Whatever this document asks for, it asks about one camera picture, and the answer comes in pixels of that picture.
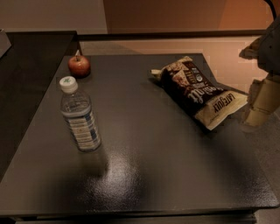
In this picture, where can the clear plastic water bottle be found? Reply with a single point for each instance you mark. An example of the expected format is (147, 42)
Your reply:
(76, 108)

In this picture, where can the brown snack chip bag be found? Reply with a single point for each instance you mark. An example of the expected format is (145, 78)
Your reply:
(196, 95)

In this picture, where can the red apple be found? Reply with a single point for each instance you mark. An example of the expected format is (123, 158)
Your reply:
(79, 66)

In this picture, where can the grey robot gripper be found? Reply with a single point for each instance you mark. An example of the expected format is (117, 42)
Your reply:
(271, 52)

